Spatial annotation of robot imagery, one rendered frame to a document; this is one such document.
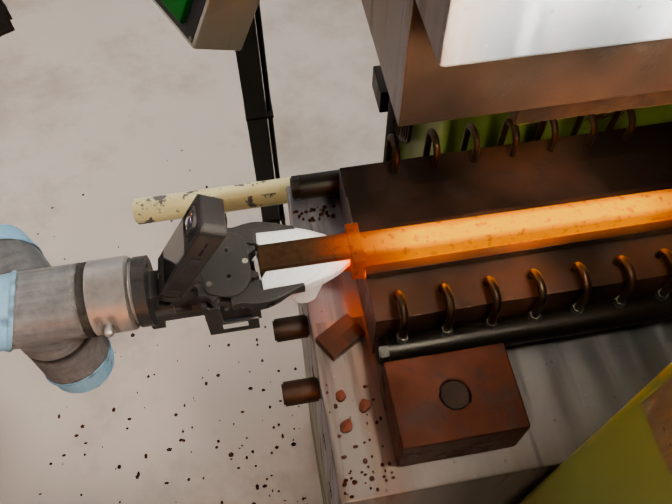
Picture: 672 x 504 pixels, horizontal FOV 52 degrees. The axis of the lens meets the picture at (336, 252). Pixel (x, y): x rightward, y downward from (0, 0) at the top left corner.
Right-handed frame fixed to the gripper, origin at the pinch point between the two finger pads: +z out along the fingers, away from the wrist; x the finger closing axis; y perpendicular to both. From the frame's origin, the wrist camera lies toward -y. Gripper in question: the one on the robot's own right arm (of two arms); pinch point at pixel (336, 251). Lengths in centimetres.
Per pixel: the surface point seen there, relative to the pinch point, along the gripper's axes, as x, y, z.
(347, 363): 8.3, 9.0, -0.2
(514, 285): 6.2, 1.1, 16.9
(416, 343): 9.6, 3.5, 6.3
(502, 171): -8.6, 2.2, 20.5
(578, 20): 12.9, -38.1, 8.3
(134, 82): -134, 100, -40
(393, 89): 6.1, -28.1, 2.2
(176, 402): -26, 101, -33
